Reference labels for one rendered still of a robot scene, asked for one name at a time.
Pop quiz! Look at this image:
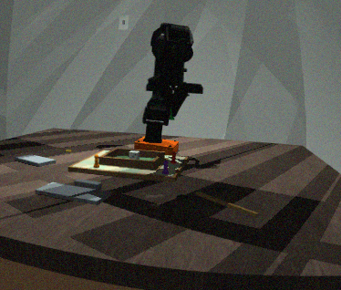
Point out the orange-brown game pawn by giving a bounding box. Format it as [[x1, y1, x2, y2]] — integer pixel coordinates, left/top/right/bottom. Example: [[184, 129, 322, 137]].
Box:
[[93, 155, 99, 168]]

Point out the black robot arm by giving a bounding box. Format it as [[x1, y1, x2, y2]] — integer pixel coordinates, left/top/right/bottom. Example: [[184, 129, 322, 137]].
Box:
[[142, 23, 194, 143]]

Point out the purple game pawn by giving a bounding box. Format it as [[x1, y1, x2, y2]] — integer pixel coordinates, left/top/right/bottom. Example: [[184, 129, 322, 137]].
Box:
[[162, 161, 169, 174]]

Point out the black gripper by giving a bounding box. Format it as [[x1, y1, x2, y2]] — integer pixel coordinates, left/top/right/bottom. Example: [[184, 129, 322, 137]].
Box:
[[146, 64, 202, 117]]

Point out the red game pawn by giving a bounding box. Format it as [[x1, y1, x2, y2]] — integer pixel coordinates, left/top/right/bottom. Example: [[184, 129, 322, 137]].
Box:
[[170, 151, 176, 164]]

